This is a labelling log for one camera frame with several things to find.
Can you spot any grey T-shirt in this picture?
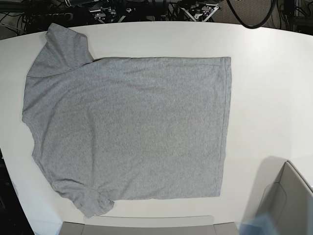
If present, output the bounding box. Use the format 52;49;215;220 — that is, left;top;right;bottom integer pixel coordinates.
22;24;232;217

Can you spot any black hanging cable loop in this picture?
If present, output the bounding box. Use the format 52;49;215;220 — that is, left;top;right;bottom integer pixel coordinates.
226;0;278;28

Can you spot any robot base frame hardware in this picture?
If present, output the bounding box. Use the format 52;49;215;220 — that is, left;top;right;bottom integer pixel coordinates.
89;0;222;24

